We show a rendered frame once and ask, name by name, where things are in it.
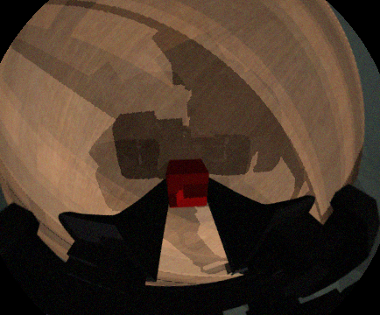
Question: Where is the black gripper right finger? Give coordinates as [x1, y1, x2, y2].
[208, 178, 315, 274]

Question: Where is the red cube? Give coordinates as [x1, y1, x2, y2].
[165, 158, 208, 207]

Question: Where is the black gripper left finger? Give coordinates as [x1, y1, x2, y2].
[58, 179, 169, 283]

